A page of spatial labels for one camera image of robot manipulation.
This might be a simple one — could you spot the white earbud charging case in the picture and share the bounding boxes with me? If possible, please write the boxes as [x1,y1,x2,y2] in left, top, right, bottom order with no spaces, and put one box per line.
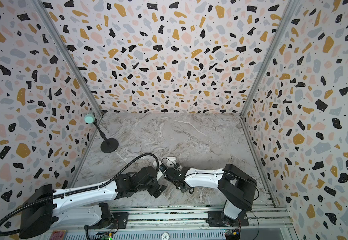
[153,161,160,168]

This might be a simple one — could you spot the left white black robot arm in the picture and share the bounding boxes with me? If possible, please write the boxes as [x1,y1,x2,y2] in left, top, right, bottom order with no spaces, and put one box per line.
[19,166,167,239]

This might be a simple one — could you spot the mint green microphone on stand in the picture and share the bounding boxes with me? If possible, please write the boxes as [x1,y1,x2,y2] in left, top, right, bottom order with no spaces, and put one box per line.
[84,114,119,154]

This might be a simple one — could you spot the poker chip 500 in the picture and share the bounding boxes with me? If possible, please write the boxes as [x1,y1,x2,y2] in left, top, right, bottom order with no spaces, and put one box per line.
[161,232,170,240]

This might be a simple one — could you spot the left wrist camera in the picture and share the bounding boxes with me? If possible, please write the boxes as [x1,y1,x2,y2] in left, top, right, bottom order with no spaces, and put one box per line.
[157,164,167,180]

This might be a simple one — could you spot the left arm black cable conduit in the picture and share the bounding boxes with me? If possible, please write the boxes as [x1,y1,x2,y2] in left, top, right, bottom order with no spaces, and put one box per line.
[0,152,160,238]

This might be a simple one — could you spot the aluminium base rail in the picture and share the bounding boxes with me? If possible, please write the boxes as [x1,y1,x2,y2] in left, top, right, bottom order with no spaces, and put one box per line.
[63,205,298,240]

